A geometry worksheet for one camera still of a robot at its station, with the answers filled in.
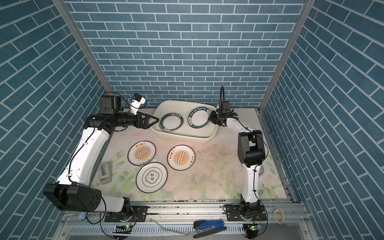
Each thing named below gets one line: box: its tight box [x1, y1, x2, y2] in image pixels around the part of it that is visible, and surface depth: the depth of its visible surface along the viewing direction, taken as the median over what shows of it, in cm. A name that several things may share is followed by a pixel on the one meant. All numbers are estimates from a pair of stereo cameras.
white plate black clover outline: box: [136, 162, 168, 194], surface depth 87 cm
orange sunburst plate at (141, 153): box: [127, 140, 157, 166], surface depth 98 cm
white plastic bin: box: [149, 100, 218, 142], surface depth 110 cm
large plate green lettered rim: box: [187, 106, 211, 129], surface depth 109 cm
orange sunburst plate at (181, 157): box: [167, 144, 196, 171], surface depth 95 cm
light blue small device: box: [78, 212, 87, 223], surface depth 72 cm
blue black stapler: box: [193, 220, 227, 239], surface depth 71 cm
